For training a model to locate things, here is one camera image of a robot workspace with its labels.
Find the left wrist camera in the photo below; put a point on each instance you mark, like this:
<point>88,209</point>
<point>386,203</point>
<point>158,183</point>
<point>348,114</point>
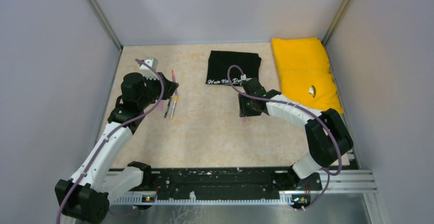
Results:
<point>148,68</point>

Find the aluminium frame rail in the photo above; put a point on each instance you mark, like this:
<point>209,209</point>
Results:
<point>347,182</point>

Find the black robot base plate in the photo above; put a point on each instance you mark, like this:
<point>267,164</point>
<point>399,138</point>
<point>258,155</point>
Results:
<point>227,183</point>

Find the black folded t-shirt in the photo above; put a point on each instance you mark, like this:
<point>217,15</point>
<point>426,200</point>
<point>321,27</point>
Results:
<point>225,67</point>

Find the yellow folded t-shirt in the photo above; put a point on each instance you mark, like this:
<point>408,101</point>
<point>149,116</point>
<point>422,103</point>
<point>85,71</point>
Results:
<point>305,74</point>

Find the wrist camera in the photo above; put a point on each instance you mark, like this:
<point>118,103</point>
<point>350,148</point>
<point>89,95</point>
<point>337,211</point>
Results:
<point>148,68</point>
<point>244,79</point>

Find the thin pink pen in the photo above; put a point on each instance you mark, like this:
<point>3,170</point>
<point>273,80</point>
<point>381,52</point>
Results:
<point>174,80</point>

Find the white yellow marker pen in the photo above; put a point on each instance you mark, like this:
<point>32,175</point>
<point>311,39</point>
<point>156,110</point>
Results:
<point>174,107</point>

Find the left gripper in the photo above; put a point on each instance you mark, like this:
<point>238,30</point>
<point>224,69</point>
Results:
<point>169,87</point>

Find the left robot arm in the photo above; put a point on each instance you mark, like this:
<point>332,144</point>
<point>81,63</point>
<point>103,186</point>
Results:
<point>89,193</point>

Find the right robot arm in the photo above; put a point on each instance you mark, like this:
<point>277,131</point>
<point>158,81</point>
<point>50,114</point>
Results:
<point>327,136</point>

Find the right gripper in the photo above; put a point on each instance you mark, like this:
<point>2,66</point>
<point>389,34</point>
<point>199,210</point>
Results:
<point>244,110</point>

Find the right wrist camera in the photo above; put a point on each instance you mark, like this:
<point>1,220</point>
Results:
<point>244,79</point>

